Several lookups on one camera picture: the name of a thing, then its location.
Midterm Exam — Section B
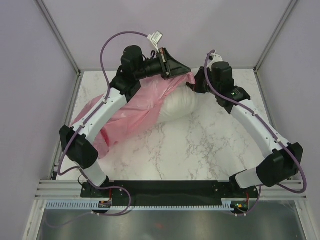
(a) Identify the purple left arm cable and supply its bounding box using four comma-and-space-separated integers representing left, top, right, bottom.
57, 31, 151, 217

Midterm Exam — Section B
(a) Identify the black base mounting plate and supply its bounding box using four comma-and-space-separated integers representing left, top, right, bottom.
79, 180, 258, 207

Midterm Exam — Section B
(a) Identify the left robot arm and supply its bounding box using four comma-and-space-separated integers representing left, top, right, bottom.
59, 45, 191, 197

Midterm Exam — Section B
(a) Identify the left aluminium frame post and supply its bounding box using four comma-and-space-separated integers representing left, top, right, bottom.
34, 0, 82, 76

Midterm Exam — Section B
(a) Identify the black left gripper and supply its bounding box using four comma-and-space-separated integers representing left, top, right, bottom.
135, 48, 192, 81

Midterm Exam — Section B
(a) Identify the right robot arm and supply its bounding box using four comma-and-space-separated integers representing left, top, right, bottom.
192, 61, 303, 198

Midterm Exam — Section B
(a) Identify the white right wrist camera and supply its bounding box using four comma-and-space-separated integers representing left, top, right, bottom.
208, 52, 223, 64

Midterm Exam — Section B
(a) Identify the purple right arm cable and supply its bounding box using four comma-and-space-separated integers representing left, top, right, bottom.
204, 49, 308, 218

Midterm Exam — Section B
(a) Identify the aluminium frame post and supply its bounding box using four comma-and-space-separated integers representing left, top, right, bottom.
253, 0, 300, 74
34, 0, 82, 76

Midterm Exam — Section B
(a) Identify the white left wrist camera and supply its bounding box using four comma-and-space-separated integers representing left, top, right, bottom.
147, 31, 163, 53

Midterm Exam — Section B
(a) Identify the aluminium front rail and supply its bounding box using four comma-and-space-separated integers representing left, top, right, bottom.
35, 180, 307, 201

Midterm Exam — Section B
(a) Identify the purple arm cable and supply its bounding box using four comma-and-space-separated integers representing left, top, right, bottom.
57, 31, 151, 217
204, 49, 308, 218

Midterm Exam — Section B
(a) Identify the white slotted cable duct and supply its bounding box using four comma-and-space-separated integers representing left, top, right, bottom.
46, 198, 247, 211

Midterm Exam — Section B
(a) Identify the pink satin pillowcase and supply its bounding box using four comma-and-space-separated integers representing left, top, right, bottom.
71, 72, 196, 161

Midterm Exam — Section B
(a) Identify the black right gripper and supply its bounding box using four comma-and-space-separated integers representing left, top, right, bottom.
186, 66, 220, 96

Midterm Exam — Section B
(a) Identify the right aluminium frame post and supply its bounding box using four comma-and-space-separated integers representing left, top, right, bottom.
253, 0, 300, 74

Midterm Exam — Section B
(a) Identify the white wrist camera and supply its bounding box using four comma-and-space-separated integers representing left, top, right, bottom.
208, 52, 223, 64
147, 31, 163, 53

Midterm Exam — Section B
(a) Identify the white pillow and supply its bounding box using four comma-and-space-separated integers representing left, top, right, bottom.
157, 85, 200, 124

